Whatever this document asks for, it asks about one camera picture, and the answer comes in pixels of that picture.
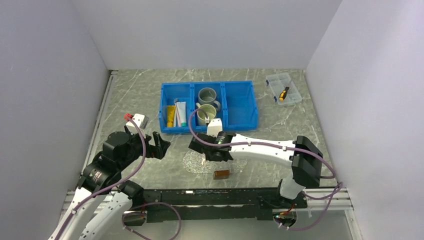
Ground grey ceramic mug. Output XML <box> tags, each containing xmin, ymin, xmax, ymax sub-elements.
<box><xmin>197</xmin><ymin>87</ymin><xmax>221</xmax><ymax>112</ymax></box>

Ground green ceramic mug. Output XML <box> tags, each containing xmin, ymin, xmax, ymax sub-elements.
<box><xmin>195</xmin><ymin>103</ymin><xmax>217</xmax><ymax>126</ymax></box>

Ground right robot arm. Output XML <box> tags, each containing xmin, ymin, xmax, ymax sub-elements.
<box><xmin>188</xmin><ymin>131</ymin><xmax>323</xmax><ymax>208</ymax></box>

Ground blue three-compartment bin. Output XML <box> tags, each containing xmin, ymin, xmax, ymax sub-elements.
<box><xmin>158</xmin><ymin>80</ymin><xmax>258</xmax><ymax>134</ymax></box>

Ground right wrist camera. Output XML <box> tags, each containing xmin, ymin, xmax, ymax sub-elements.
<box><xmin>206</xmin><ymin>118</ymin><xmax>223</xmax><ymax>137</ymax></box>

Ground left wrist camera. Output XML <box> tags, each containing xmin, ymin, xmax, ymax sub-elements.
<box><xmin>124</xmin><ymin>113</ymin><xmax>150</xmax><ymax>132</ymax></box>

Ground white toothpaste tube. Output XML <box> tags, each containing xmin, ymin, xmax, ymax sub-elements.
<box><xmin>175</xmin><ymin>101</ymin><xmax>188</xmax><ymax>127</ymax></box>

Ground toothbrush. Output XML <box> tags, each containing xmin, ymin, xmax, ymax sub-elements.
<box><xmin>173</xmin><ymin>98</ymin><xmax>181</xmax><ymax>127</ymax></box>

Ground clear holder with wooden ends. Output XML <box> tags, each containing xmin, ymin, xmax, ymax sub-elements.
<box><xmin>212</xmin><ymin>159</ymin><xmax>248</xmax><ymax>180</ymax></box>

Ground yellow black screwdriver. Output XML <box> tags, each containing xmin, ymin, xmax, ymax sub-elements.
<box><xmin>278</xmin><ymin>86</ymin><xmax>290</xmax><ymax>102</ymax></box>

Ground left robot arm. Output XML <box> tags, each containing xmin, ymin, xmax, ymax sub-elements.
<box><xmin>50</xmin><ymin>129</ymin><xmax>171</xmax><ymax>240</ymax></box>

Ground clear plastic organizer box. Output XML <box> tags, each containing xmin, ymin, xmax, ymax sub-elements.
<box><xmin>265</xmin><ymin>72</ymin><xmax>303</xmax><ymax>106</ymax></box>

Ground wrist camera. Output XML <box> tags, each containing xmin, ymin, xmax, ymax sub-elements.
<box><xmin>206</xmin><ymin>118</ymin><xmax>223</xmax><ymax>137</ymax></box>
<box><xmin>124</xmin><ymin>113</ymin><xmax>150</xmax><ymax>132</ymax></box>

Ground yellow toothpaste tube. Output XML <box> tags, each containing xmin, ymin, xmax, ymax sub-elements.
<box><xmin>166</xmin><ymin>105</ymin><xmax>177</xmax><ymax>128</ymax></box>

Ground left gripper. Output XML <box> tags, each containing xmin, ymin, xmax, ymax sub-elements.
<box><xmin>118</xmin><ymin>125</ymin><xmax>170</xmax><ymax>170</ymax></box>

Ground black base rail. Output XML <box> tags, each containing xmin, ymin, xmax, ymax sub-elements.
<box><xmin>131</xmin><ymin>187</ymin><xmax>308</xmax><ymax>223</ymax></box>

